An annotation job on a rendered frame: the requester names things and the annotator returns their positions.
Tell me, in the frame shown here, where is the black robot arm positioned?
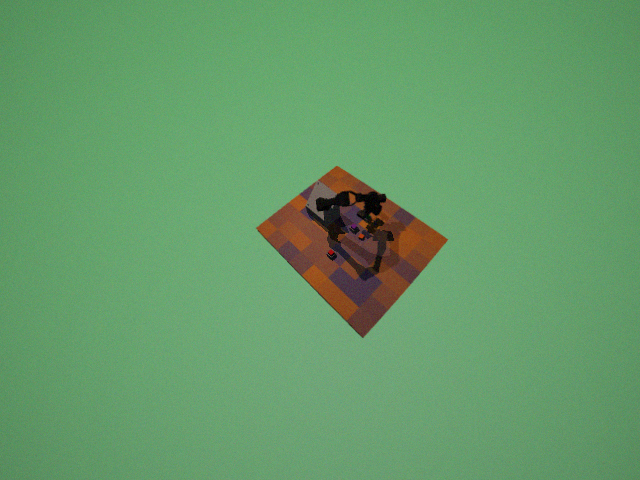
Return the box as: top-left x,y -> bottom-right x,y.
316,190 -> 386,216

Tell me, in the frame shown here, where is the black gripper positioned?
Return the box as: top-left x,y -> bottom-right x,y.
357,202 -> 374,219

